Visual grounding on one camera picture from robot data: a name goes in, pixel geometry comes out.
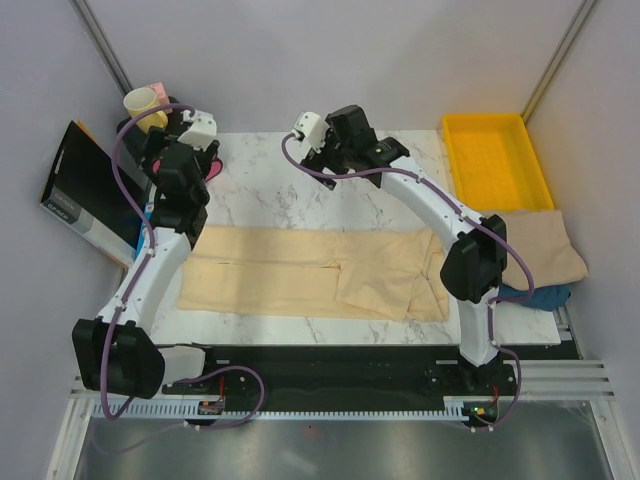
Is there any cream yellow t shirt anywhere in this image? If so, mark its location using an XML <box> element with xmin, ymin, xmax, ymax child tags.
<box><xmin>177</xmin><ymin>226</ymin><xmax>449</xmax><ymax>322</ymax></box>

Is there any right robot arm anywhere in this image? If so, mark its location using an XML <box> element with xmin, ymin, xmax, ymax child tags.
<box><xmin>292</xmin><ymin>105</ymin><xmax>507</xmax><ymax>394</ymax></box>

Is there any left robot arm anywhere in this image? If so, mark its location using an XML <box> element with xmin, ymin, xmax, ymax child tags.
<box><xmin>72</xmin><ymin>129</ymin><xmax>220</xmax><ymax>399</ymax></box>

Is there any blue picture book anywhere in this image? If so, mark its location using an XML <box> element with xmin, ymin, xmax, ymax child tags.
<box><xmin>134</xmin><ymin>201</ymin><xmax>153</xmax><ymax>258</ymax></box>

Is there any black pink drawer unit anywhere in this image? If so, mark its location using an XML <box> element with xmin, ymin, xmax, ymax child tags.
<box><xmin>123</xmin><ymin>110</ymin><xmax>224</xmax><ymax>182</ymax></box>

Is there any yellow ceramic mug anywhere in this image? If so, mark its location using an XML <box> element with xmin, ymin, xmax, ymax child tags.
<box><xmin>123</xmin><ymin>87</ymin><xmax>168</xmax><ymax>134</ymax></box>

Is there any black cardboard box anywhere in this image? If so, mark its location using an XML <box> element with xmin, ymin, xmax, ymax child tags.
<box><xmin>40</xmin><ymin>121</ymin><xmax>142</xmax><ymax>268</ymax></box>

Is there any yellow plastic bin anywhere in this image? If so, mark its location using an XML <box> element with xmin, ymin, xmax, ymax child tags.
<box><xmin>442</xmin><ymin>113</ymin><xmax>555</xmax><ymax>212</ymax></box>

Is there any folded beige t shirt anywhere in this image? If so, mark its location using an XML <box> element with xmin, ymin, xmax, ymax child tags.
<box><xmin>499</xmin><ymin>210</ymin><xmax>588</xmax><ymax>288</ymax></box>

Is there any folded blue t shirt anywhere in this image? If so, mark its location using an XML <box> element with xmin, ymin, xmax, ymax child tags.
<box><xmin>499</xmin><ymin>284</ymin><xmax>571</xmax><ymax>312</ymax></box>

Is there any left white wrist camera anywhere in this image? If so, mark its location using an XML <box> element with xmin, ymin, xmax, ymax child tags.
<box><xmin>178</xmin><ymin>110</ymin><xmax>217</xmax><ymax>151</ymax></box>

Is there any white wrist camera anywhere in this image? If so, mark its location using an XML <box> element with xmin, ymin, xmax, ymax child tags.
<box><xmin>292</xmin><ymin>112</ymin><xmax>329</xmax><ymax>153</ymax></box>
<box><xmin>178</xmin><ymin>110</ymin><xmax>217</xmax><ymax>151</ymax></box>

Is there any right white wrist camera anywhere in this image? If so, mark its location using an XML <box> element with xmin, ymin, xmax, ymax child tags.
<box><xmin>292</xmin><ymin>112</ymin><xmax>329</xmax><ymax>153</ymax></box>

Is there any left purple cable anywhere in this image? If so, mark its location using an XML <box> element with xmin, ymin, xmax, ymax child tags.
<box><xmin>89</xmin><ymin>103</ymin><xmax>266</xmax><ymax>455</ymax></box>

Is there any purple cable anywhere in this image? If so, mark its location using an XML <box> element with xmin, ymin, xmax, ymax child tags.
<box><xmin>89</xmin><ymin>103</ymin><xmax>266</xmax><ymax>455</ymax></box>
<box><xmin>281</xmin><ymin>130</ymin><xmax>536</xmax><ymax>434</ymax></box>

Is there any left corner aluminium post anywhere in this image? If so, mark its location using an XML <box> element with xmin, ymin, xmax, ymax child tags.
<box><xmin>69</xmin><ymin>0</ymin><xmax>133</xmax><ymax>95</ymax></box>

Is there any corner aluminium post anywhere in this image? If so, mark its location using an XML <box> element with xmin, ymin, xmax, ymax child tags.
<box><xmin>521</xmin><ymin>0</ymin><xmax>601</xmax><ymax>125</ymax></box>
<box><xmin>69</xmin><ymin>0</ymin><xmax>133</xmax><ymax>95</ymax></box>

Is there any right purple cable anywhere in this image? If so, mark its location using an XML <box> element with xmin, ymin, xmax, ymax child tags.
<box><xmin>281</xmin><ymin>130</ymin><xmax>536</xmax><ymax>434</ymax></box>

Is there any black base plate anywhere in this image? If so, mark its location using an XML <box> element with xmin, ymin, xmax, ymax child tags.
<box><xmin>163</xmin><ymin>345</ymin><xmax>516</xmax><ymax>412</ymax></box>

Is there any left white cable duct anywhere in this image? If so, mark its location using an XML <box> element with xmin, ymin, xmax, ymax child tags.
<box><xmin>119</xmin><ymin>398</ymin><xmax>225</xmax><ymax>420</ymax></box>

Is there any white cable duct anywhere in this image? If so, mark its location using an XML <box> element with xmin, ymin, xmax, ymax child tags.
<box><xmin>443</xmin><ymin>396</ymin><xmax>516</xmax><ymax>423</ymax></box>
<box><xmin>119</xmin><ymin>398</ymin><xmax>225</xmax><ymax>420</ymax></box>

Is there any right corner aluminium post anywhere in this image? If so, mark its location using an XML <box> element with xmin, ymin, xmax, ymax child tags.
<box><xmin>521</xmin><ymin>0</ymin><xmax>601</xmax><ymax>125</ymax></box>

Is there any right white cable duct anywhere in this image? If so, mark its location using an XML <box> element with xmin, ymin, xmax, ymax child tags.
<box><xmin>443</xmin><ymin>396</ymin><xmax>516</xmax><ymax>423</ymax></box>

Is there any aluminium frame rail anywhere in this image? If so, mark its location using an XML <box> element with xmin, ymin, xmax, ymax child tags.
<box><xmin>69</xmin><ymin>357</ymin><xmax>617</xmax><ymax>400</ymax></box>

